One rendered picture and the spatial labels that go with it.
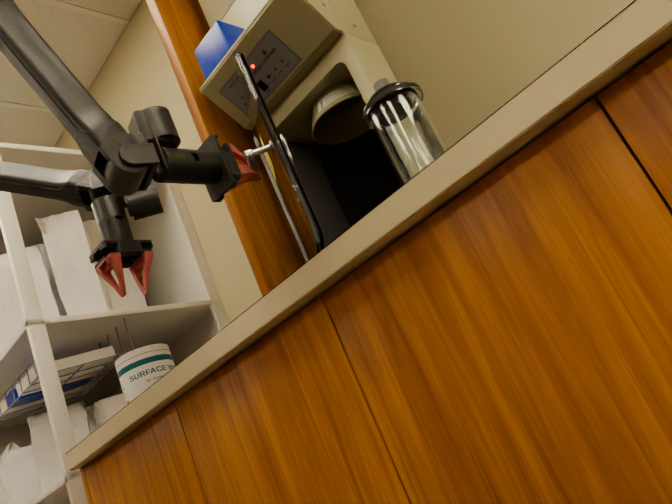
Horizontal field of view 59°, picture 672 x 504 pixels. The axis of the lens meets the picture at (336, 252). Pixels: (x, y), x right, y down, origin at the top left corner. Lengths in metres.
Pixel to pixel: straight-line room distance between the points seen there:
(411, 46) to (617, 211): 1.11
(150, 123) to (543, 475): 0.75
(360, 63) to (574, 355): 0.74
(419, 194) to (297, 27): 0.62
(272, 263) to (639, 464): 0.82
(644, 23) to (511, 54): 0.90
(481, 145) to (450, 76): 0.92
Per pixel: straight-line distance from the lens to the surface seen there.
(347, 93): 1.28
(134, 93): 2.74
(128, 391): 1.49
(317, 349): 0.90
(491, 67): 1.55
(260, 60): 1.31
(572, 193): 0.68
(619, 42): 0.66
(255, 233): 1.29
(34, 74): 1.04
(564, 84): 0.67
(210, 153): 1.03
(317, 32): 1.25
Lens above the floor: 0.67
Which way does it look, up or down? 18 degrees up
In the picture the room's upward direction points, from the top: 24 degrees counter-clockwise
